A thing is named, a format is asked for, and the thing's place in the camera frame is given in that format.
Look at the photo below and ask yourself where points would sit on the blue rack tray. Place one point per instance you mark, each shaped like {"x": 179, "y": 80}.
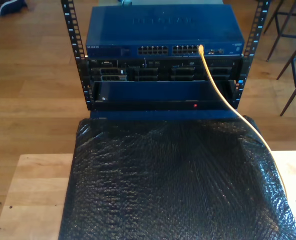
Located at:
{"x": 162, "y": 91}

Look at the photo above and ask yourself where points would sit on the blue rack base plate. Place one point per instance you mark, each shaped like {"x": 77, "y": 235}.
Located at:
{"x": 162, "y": 114}

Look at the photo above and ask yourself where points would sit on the blue network switch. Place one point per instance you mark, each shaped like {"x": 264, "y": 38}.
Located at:
{"x": 162, "y": 30}

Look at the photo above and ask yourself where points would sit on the black rack server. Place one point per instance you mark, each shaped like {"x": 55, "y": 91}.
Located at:
{"x": 162, "y": 72}

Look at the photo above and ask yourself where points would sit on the black bubble-wrap mat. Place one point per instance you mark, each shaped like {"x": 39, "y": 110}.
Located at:
{"x": 162, "y": 200}

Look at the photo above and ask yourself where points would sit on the dark blue sneaker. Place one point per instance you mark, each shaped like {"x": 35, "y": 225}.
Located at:
{"x": 12, "y": 6}

